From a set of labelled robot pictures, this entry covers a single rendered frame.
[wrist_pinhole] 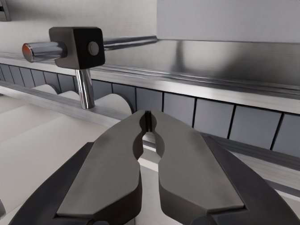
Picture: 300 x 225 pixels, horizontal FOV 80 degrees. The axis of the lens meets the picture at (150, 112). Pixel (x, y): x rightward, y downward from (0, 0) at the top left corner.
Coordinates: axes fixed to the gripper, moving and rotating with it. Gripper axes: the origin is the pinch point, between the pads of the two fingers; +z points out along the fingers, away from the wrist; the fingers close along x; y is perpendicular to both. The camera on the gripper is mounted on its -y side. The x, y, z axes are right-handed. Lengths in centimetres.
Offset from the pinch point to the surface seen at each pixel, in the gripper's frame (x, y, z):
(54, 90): -15.9, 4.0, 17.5
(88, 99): -5.2, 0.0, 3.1
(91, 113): -5.0, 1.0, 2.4
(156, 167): 0.4, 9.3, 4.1
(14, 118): -15.4, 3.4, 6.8
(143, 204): -2.4, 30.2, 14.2
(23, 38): -26.4, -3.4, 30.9
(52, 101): -9.6, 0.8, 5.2
